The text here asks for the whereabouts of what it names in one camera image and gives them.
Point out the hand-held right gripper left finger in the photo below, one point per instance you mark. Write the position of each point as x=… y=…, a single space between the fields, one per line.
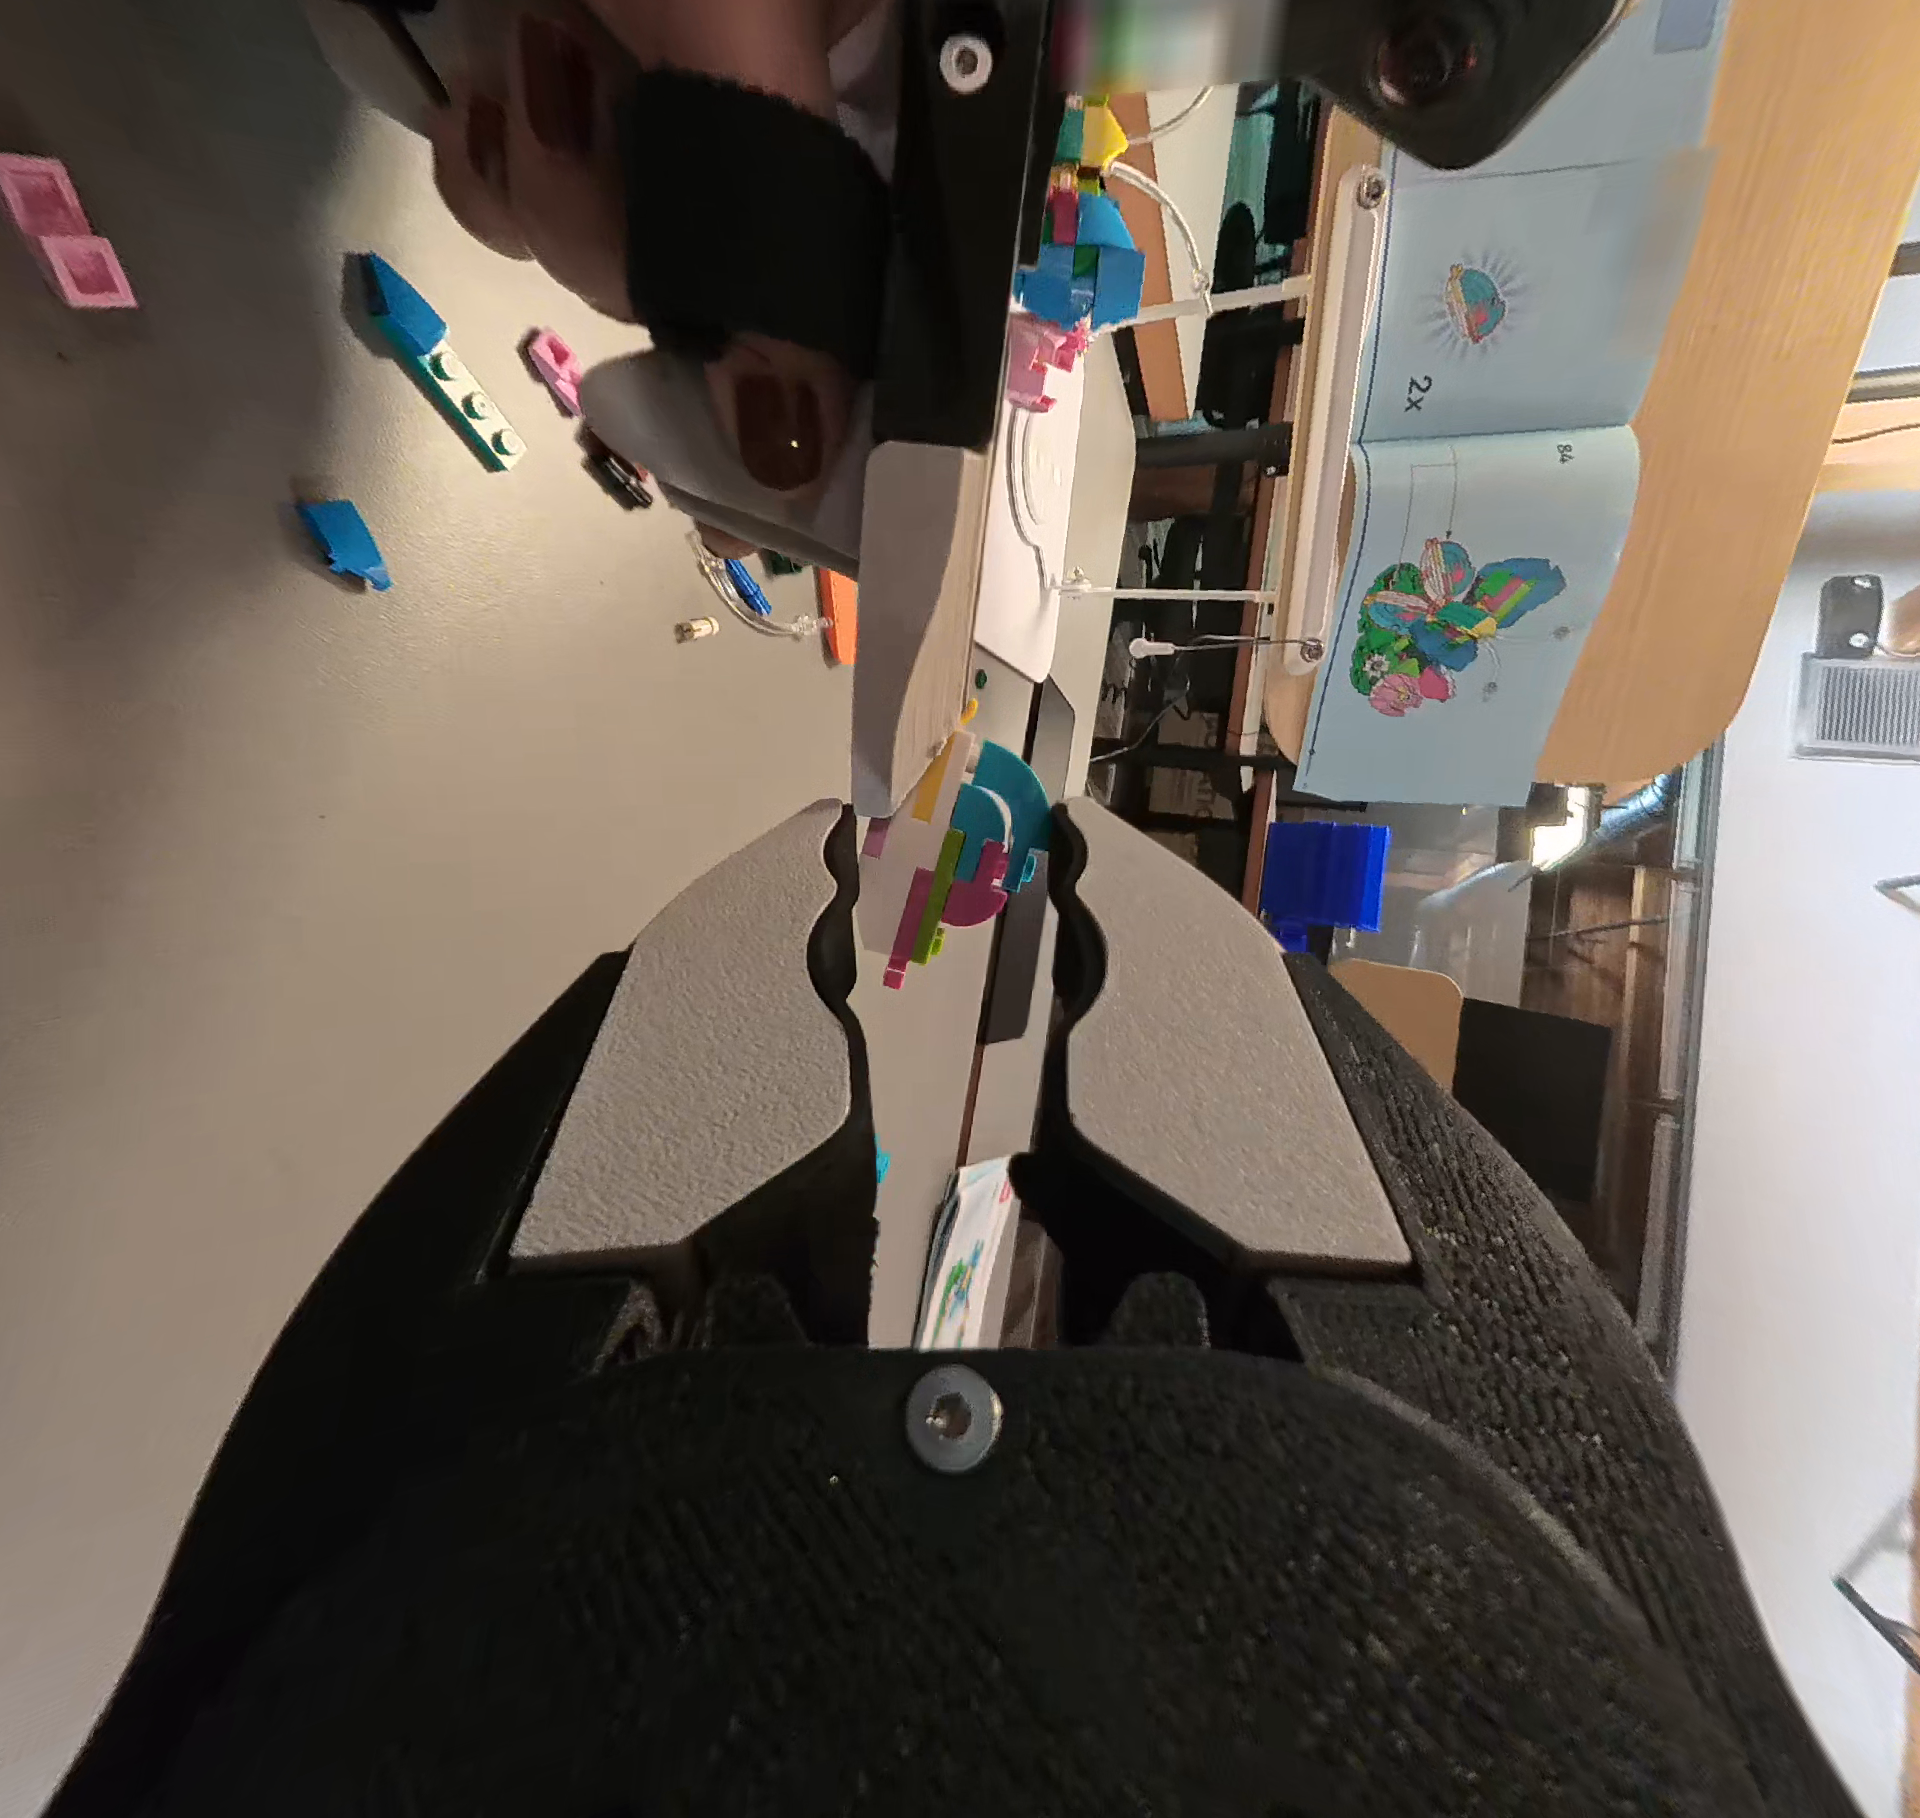
x=705 y=1084

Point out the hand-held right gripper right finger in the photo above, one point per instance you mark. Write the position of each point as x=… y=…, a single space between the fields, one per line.
x=1217 y=1096

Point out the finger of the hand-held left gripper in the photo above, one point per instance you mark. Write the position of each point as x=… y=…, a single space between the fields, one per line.
x=910 y=619

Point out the turquoise round lego piece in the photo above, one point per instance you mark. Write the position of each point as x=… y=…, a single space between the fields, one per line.
x=1029 y=798

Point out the multicoloured lego assembly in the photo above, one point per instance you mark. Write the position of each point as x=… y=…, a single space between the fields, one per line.
x=921 y=889

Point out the orange lego brick separator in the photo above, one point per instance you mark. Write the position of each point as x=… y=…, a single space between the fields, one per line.
x=836 y=615

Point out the blue yellow lego assembly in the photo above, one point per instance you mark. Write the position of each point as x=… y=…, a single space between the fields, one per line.
x=1090 y=247

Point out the blue lego plate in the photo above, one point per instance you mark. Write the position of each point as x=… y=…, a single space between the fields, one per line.
x=744 y=595

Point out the closed lego instruction leaflet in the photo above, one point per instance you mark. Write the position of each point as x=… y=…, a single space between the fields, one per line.
x=966 y=1249

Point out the black lego piece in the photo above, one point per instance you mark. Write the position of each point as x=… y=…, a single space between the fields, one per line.
x=619 y=476

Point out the pink lego clip piece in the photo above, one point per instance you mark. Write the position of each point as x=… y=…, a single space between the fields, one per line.
x=559 y=370

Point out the teal lego plate with slope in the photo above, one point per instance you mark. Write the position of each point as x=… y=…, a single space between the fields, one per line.
x=449 y=374

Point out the blue lego slope piece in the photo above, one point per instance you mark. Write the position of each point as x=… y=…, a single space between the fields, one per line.
x=349 y=543

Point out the open lego instruction booklet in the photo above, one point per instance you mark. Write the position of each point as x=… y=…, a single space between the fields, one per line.
x=1497 y=528

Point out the pink lego brick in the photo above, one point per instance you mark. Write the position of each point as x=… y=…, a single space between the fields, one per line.
x=66 y=235

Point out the blue plastic bin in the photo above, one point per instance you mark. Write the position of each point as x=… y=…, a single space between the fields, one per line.
x=1322 y=878

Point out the white page holder rod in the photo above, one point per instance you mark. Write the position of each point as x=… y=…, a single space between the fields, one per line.
x=1225 y=299
x=1183 y=595

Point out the black box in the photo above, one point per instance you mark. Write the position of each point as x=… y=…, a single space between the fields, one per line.
x=1532 y=1096

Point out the wooden book stand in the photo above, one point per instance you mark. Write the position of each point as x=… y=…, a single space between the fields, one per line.
x=1773 y=348

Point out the metal duct pipe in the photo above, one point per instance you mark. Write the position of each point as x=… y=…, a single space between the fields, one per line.
x=1621 y=816

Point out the white wall vent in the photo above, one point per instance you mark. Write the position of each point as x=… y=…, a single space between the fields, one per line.
x=1863 y=704

